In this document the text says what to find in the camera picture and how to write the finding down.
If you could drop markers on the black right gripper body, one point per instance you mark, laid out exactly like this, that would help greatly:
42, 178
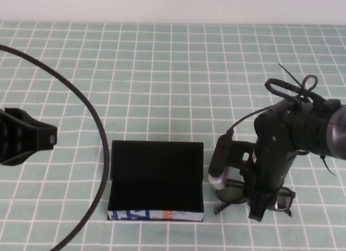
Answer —
273, 142

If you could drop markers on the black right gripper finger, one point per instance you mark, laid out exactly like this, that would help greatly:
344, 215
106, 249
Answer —
259, 206

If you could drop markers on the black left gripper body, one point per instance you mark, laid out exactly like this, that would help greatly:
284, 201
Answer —
24, 137

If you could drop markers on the black framed glasses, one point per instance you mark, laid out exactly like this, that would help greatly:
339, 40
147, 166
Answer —
232, 192

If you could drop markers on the black printed glasses case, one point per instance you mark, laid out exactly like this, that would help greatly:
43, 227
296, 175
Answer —
156, 170

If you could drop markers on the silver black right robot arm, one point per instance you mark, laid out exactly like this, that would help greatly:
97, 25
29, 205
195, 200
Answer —
338, 134

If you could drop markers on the black zip tie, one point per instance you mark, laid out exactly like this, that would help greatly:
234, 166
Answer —
328, 166
292, 78

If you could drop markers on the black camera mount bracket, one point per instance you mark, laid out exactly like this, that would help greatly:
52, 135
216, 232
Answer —
243, 153

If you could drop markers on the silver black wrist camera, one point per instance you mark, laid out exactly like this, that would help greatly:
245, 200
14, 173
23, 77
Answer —
220, 161

